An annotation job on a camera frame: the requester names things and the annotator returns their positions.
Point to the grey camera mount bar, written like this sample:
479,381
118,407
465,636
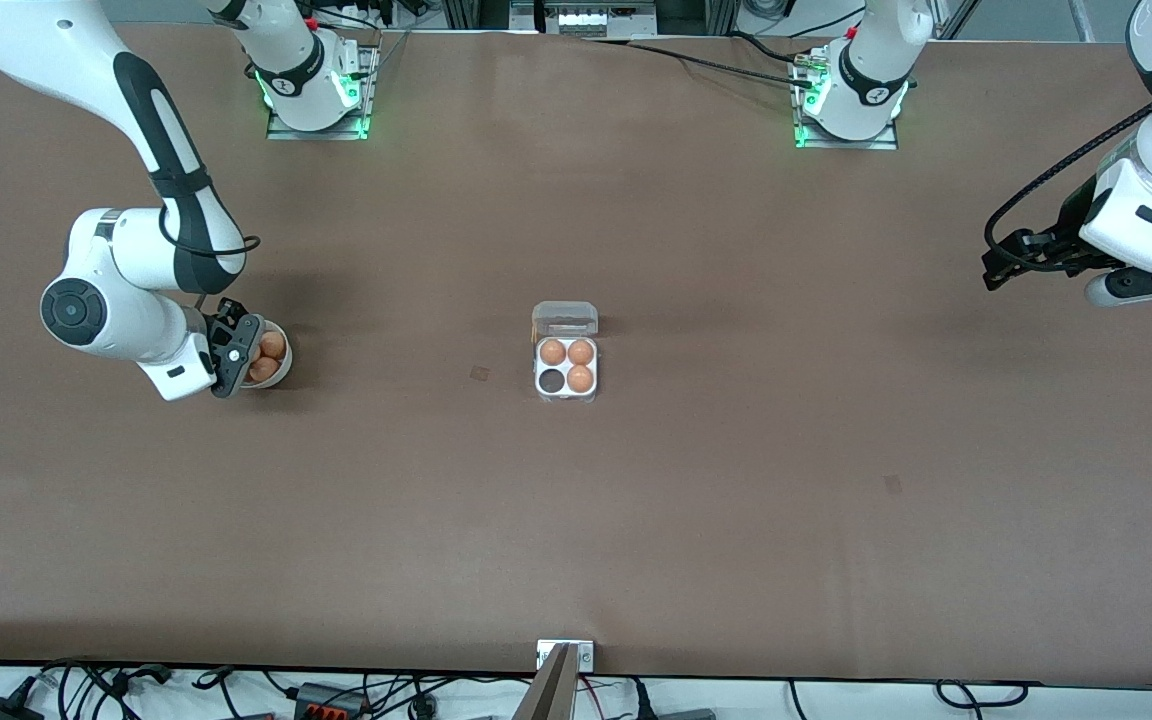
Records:
548,695

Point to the black orange connector block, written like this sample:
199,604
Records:
331,705

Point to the white round bowl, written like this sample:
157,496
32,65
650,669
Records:
289,365

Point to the brown egg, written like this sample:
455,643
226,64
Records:
581,352
266,371
553,352
580,378
274,346

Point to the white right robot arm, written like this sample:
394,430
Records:
96,310

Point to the brown table mat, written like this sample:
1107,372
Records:
576,540

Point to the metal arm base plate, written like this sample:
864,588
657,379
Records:
281,132
886,143

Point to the grey power strip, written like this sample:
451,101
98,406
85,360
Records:
601,18

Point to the small metal bracket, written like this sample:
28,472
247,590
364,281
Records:
584,656

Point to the grey adapter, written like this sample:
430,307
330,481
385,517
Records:
686,715

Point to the black plug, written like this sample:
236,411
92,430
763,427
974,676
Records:
641,705

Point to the black power adapter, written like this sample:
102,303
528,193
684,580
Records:
1,710

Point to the clear plastic egg box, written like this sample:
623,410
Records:
566,318

